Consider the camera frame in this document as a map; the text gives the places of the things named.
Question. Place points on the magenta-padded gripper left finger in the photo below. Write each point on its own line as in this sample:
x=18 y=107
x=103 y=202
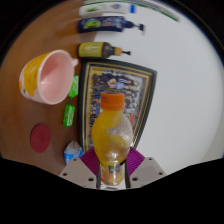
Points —
x=78 y=171

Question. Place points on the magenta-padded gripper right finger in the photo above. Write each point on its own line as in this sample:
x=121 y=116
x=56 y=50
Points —
x=146 y=171

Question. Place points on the orange juice bottle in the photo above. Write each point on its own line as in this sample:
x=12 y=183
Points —
x=111 y=136

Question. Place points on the blue tissue pack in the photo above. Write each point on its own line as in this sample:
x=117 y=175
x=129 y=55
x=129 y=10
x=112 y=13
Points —
x=72 y=152

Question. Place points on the flat round red coaster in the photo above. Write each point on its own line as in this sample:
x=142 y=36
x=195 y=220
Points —
x=40 y=137

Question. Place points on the green packet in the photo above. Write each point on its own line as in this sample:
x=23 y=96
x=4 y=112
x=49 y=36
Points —
x=73 y=87
x=69 y=115

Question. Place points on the framed group picture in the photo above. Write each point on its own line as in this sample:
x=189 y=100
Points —
x=140 y=90

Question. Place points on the pink and yellow mug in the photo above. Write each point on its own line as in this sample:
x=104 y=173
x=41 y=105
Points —
x=50 y=78

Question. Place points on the brown pump bottle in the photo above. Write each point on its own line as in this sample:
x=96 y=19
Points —
x=95 y=50

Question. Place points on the dark blue pump bottle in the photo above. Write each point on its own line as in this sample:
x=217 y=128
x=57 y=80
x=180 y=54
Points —
x=103 y=24

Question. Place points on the white bottle with blue cap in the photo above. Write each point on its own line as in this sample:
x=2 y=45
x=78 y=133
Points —
x=103 y=9

